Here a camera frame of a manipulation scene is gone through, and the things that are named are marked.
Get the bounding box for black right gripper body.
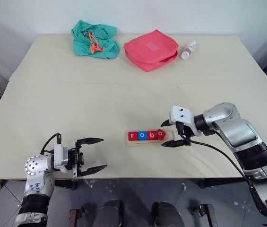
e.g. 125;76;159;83
175;121;193;146

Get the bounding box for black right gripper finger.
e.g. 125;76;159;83
161;139;187;148
160;119;178;127

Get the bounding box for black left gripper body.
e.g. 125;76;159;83
67;139;85;178

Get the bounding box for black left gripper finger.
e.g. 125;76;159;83
78;164;108;177
76;137;105;146

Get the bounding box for red letter tile o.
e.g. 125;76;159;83
155;129;167;141

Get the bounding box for wooden letter tile rack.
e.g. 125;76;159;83
124;129;179;148

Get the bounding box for clear plastic wrapper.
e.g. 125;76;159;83
83;179;99;189

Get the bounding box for dark rounded shape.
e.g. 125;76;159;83
152;201;186;227
99;200;125;227

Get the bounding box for small white plastic bottle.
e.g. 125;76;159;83
181;40;197;60

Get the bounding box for pink fabric zip pouch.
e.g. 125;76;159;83
123;29;179;72

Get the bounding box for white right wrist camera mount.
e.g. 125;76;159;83
168;105;201;138

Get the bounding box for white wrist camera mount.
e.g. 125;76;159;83
168;105;201;138
53;143;69;173

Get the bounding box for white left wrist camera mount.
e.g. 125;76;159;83
53;143;69;173

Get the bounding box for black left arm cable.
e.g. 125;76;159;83
40;132;62;155

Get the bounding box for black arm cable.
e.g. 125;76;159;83
40;132;62;155
189;140;267;217

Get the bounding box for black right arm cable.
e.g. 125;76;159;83
189;140;267;217

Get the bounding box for rusty metal caster bracket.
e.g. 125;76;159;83
69;205;91;227
189;203;217;227

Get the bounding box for green drawstring cloth bag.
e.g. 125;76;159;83
70;19;121;60

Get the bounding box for orange drawstring cord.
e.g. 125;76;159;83
88;31;106;53

